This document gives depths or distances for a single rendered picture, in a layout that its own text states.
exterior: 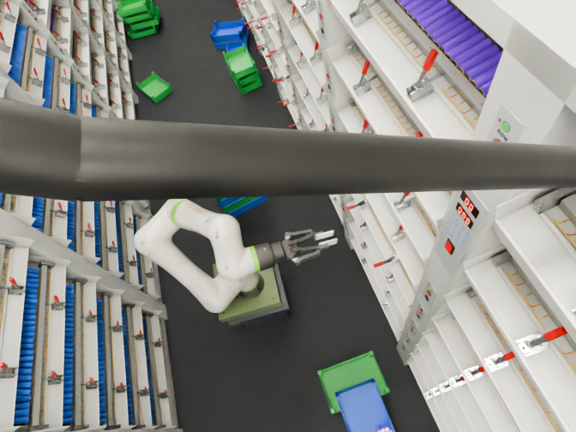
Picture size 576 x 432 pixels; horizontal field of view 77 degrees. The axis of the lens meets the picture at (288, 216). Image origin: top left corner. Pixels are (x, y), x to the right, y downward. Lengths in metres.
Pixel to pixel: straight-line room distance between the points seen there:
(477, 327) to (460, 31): 0.62
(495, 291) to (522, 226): 0.20
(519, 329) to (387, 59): 0.56
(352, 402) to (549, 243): 1.53
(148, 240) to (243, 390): 1.03
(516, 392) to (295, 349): 1.37
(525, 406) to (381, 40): 0.81
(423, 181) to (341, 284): 2.04
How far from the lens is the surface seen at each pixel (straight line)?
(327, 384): 2.08
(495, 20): 0.49
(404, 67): 0.80
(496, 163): 0.20
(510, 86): 0.49
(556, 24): 0.47
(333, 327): 2.13
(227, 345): 2.23
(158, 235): 1.55
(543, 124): 0.47
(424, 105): 0.73
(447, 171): 0.17
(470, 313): 0.97
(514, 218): 0.62
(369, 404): 2.00
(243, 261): 1.23
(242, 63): 3.34
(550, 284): 0.59
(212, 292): 1.67
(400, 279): 1.40
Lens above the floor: 2.07
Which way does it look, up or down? 58 degrees down
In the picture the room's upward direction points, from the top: 21 degrees counter-clockwise
